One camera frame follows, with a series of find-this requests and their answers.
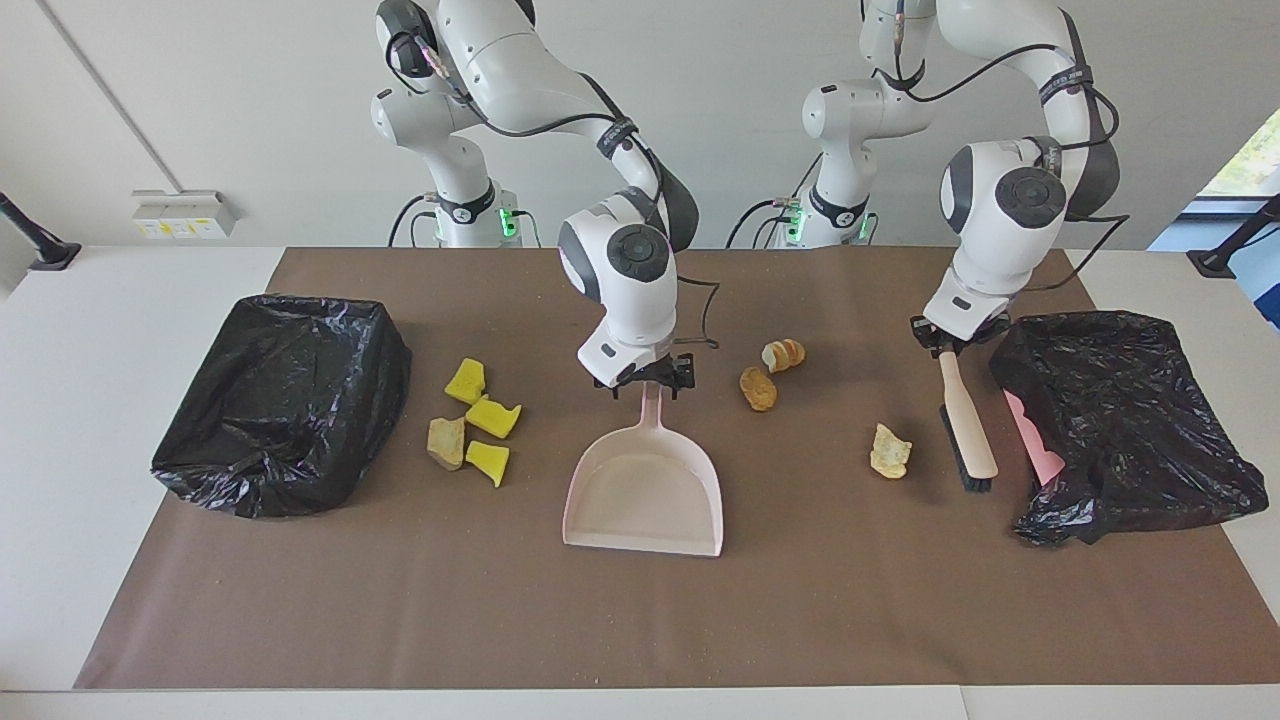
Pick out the brown oval bread roll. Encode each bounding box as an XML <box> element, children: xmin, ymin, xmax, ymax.
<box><xmin>739</xmin><ymin>366</ymin><xmax>779</xmax><ymax>413</ymax></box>

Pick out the beige brush with black bristles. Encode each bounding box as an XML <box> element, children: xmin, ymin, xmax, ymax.
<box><xmin>935</xmin><ymin>345</ymin><xmax>999</xmax><ymax>494</ymax></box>

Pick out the pale crusty bread chunk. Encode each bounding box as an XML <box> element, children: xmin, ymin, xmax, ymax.
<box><xmin>869</xmin><ymin>422</ymin><xmax>913</xmax><ymax>480</ymax></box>

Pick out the pale pink plastic dustpan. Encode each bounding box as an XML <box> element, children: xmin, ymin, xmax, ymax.
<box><xmin>562</xmin><ymin>380</ymin><xmax>724</xmax><ymax>558</ymax></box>

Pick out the yellow sponge piece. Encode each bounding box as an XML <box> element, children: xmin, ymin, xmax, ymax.
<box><xmin>465</xmin><ymin>440</ymin><xmax>511</xmax><ymax>489</ymax></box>
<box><xmin>465</xmin><ymin>396</ymin><xmax>523</xmax><ymax>440</ymax></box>
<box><xmin>444</xmin><ymin>358</ymin><xmax>488</xmax><ymax>406</ymax></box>

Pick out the tan sponge chunk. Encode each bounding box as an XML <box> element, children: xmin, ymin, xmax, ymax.
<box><xmin>427</xmin><ymin>416</ymin><xmax>467</xmax><ymax>471</ymax></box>

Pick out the black bag lined bin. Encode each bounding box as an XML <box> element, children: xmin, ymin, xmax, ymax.
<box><xmin>150</xmin><ymin>293</ymin><xmax>413</xmax><ymax>519</ymax></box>

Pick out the pink box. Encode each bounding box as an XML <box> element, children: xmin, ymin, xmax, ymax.
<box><xmin>1003</xmin><ymin>390</ymin><xmax>1067</xmax><ymax>489</ymax></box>

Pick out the black bag over pink box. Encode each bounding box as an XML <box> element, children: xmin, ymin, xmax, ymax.
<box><xmin>988</xmin><ymin>310</ymin><xmax>1269</xmax><ymax>548</ymax></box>

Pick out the brown paper table mat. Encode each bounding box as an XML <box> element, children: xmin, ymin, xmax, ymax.
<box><xmin>75</xmin><ymin>247</ymin><xmax>1280</xmax><ymax>691</ymax></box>

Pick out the blue panel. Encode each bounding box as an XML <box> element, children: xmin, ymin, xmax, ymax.
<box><xmin>1235</xmin><ymin>225</ymin><xmax>1280</xmax><ymax>333</ymax></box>

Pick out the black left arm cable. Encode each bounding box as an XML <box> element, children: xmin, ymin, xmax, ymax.
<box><xmin>865</xmin><ymin>0</ymin><xmax>1131</xmax><ymax>296</ymax></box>

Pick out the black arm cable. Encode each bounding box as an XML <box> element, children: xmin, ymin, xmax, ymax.
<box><xmin>865</xmin><ymin>0</ymin><xmax>1131</xmax><ymax>296</ymax></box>
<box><xmin>385</xmin><ymin>30</ymin><xmax>723</xmax><ymax>351</ymax></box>

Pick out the black left base cable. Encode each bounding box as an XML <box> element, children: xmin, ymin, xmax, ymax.
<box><xmin>725</xmin><ymin>195</ymin><xmax>803</xmax><ymax>249</ymax></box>

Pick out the black base cable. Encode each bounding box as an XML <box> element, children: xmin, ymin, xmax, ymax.
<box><xmin>388</xmin><ymin>193</ymin><xmax>441</xmax><ymax>248</ymax></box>
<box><xmin>725</xmin><ymin>195</ymin><xmax>803</xmax><ymax>249</ymax></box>

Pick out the black camera stand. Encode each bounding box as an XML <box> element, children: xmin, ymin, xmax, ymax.
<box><xmin>0</xmin><ymin>190</ymin><xmax>83</xmax><ymax>273</ymax></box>
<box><xmin>1187</xmin><ymin>193</ymin><xmax>1280</xmax><ymax>279</ymax></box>

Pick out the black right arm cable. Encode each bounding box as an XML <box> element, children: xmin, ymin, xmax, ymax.
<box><xmin>385</xmin><ymin>30</ymin><xmax>723</xmax><ymax>351</ymax></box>

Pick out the black right base cable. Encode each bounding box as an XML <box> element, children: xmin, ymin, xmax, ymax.
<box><xmin>388</xmin><ymin>193</ymin><xmax>441</xmax><ymax>248</ymax></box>

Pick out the window with dark frame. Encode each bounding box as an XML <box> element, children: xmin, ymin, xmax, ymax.
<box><xmin>1195</xmin><ymin>105</ymin><xmax>1280</xmax><ymax>206</ymax></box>

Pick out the white wall socket box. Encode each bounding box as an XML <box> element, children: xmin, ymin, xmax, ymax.
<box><xmin>132</xmin><ymin>190</ymin><xmax>239</xmax><ymax>239</ymax></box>

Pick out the grey wall conduit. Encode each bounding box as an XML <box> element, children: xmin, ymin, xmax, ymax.
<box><xmin>38</xmin><ymin>0</ymin><xmax>186</xmax><ymax>196</ymax></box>

